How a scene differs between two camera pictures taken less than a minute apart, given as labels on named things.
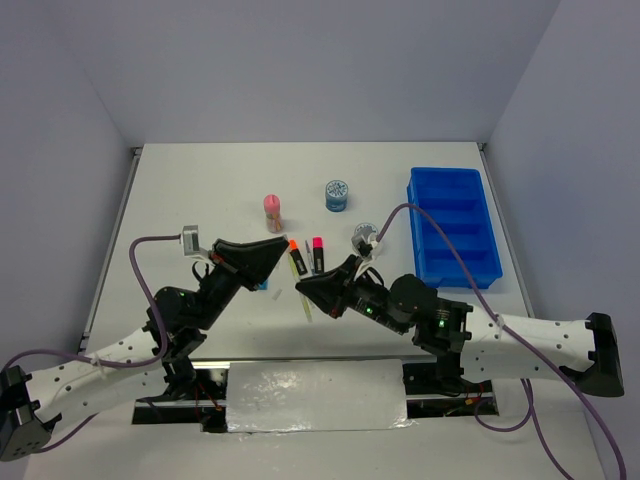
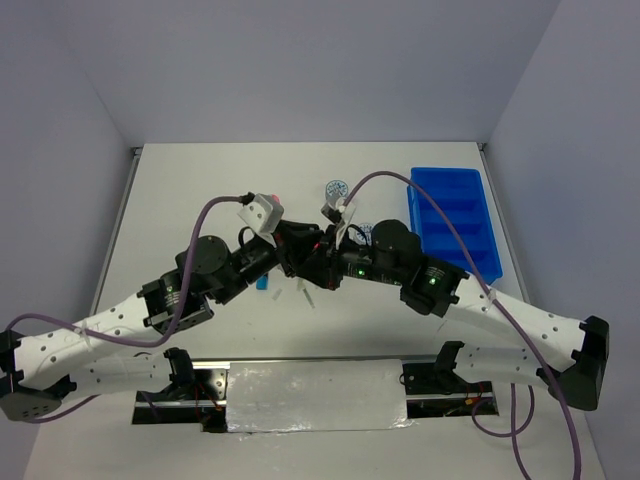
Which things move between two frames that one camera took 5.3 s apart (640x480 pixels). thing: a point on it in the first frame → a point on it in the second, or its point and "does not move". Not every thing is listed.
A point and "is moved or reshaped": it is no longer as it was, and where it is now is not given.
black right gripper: [323, 289] → [320, 271]
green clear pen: [307, 307] is moved or reshaped
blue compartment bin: [457, 200] does not move
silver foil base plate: [288, 396] does not move
